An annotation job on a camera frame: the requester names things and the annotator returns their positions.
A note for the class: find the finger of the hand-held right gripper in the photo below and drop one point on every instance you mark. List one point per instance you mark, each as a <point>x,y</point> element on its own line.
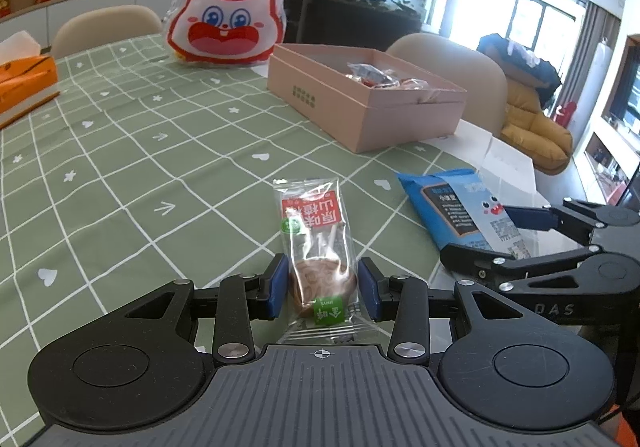
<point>460,256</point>
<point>527,218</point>

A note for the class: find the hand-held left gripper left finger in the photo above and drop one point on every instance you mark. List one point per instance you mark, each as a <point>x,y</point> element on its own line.
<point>277,288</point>

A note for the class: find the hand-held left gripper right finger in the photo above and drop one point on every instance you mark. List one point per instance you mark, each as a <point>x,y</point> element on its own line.
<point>367,290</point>

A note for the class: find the blue white snack packet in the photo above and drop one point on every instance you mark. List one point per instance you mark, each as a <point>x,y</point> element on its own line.
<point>450,207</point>

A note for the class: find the clear red label snack packet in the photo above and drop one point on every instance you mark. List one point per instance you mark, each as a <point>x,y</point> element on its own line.
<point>312,227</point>

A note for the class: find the pink cardboard box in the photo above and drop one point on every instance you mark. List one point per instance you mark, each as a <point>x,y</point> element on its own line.
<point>320,97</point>

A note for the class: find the white paper sheets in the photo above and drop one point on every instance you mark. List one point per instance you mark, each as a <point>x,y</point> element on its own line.
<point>510,162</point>

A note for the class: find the white media cabinet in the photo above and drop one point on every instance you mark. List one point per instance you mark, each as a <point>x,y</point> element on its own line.
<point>600,162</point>

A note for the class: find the red toy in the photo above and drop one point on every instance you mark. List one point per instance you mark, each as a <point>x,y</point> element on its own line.
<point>566,116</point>

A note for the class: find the dark jacket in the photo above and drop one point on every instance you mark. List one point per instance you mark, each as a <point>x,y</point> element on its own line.
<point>525,72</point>

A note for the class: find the beige dining chair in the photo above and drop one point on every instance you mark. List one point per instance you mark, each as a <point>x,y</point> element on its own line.
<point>105,29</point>
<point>450,62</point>

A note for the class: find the grey curtain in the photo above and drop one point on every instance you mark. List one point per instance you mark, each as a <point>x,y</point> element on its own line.
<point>595,52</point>

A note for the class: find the small clear snack packet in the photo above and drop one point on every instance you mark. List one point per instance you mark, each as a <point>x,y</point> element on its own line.
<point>370,73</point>

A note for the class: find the green checked tablecloth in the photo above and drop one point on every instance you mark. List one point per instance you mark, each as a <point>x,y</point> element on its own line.
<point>125,152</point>

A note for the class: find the red white rabbit face bag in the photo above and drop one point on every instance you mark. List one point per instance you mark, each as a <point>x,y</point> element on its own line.
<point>225,17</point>

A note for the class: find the black water dispenser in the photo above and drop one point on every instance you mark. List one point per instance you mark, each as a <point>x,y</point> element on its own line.
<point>296,12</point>

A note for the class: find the orange tissue box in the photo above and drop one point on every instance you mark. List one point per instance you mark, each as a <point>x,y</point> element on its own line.
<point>25,82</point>

